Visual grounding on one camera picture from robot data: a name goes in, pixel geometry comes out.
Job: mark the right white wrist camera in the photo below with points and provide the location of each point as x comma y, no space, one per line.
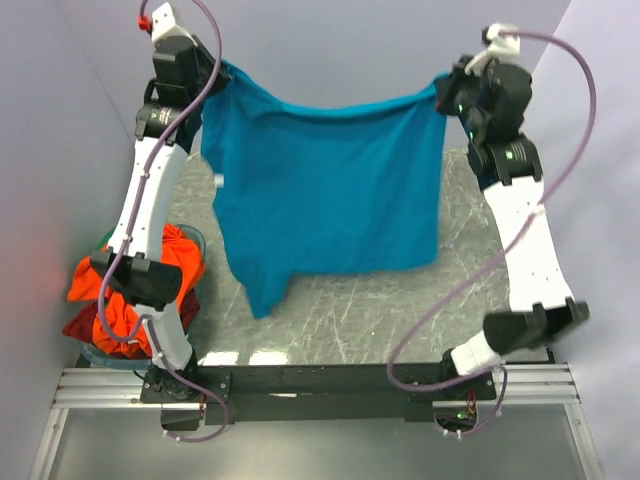
501,42

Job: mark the aluminium frame rail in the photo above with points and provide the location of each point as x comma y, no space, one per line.
525,385

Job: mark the green t shirt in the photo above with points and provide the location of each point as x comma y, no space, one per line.
104,241

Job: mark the orange t shirt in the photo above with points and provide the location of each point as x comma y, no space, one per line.
120,310

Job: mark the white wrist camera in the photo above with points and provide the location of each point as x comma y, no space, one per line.
162,23
501,42

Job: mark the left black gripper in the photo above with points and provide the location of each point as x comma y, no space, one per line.
204,55

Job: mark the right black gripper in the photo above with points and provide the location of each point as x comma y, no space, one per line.
448,83

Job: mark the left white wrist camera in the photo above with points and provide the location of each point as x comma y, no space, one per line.
162,23

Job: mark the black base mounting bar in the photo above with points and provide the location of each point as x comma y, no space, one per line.
327,392

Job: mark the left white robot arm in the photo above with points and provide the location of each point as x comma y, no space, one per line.
132,262

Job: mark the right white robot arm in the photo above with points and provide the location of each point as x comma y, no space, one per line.
542,308

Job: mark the blue t shirt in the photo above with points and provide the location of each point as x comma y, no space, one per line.
309,191

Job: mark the clear blue plastic basket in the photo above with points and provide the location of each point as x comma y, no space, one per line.
195,237

